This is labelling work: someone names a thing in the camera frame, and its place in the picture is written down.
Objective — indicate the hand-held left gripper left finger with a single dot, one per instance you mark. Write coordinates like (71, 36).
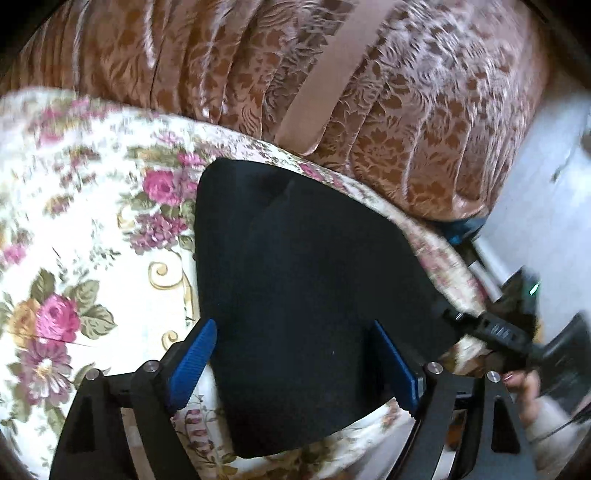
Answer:
(191, 364)

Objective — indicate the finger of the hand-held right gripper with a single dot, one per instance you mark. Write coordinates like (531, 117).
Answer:
(464, 321)

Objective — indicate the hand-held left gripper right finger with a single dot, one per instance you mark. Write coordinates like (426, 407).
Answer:
(399, 369)

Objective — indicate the black pants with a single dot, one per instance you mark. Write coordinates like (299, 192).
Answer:
(300, 277)

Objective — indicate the person's right forearm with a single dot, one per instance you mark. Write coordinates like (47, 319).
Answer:
(554, 417)

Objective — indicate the person's right hand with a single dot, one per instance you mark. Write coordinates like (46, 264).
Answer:
(526, 392)

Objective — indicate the silver metal pole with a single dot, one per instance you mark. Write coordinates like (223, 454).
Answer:
(485, 272)

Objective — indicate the blue plastic fitting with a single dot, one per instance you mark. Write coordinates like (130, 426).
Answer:
(461, 228)

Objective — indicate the floral bed sheet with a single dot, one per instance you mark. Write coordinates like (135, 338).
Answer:
(92, 221)

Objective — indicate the brown damask sofa back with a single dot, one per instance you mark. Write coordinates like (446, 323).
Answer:
(415, 115)

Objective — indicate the plain tan curtain band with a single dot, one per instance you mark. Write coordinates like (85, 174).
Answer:
(332, 69)

